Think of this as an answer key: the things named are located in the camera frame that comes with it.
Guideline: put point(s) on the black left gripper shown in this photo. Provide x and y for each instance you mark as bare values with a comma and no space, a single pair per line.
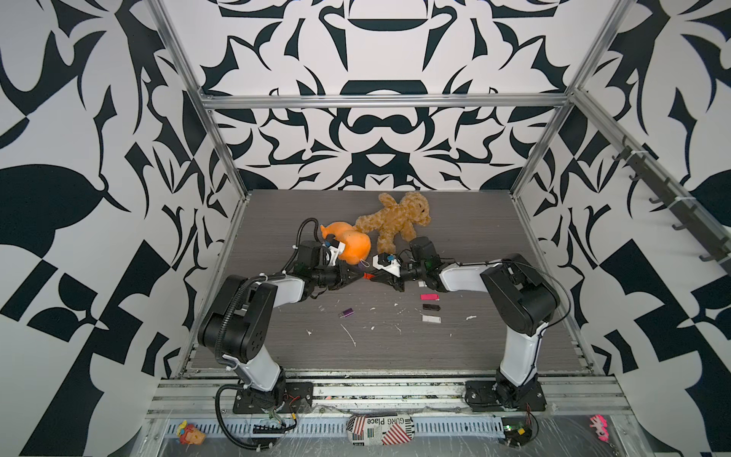
343,276

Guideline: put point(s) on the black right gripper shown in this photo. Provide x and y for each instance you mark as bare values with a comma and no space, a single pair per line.
394,283

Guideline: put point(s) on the pink usb drive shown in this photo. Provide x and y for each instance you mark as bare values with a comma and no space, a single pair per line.
432,297

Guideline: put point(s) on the purple usb drive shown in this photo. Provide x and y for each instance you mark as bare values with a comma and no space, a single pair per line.
346,312

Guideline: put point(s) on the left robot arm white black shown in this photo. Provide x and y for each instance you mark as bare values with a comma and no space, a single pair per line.
235,327

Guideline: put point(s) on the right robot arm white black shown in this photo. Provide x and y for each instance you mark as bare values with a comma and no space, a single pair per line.
523,298

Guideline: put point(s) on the orange plush fish toy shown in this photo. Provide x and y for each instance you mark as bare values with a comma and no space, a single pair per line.
357,244

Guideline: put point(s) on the white paper tag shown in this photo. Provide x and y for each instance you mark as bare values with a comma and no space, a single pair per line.
431,319

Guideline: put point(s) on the brown teddy bear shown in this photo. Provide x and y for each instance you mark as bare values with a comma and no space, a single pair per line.
396,218

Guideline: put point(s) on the printed label sticker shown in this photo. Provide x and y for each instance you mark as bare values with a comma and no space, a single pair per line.
380,430

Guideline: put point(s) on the colourful small toy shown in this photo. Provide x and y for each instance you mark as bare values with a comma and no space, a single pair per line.
189,434

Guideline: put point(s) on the pink toy figure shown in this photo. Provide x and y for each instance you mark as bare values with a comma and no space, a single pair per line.
600,426

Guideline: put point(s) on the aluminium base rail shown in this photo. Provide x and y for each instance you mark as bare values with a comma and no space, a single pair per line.
564,394

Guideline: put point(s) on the wall hook rack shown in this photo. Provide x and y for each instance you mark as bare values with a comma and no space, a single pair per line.
668,193

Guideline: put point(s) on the aluminium frame post left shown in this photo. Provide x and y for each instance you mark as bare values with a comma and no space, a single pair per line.
173,44

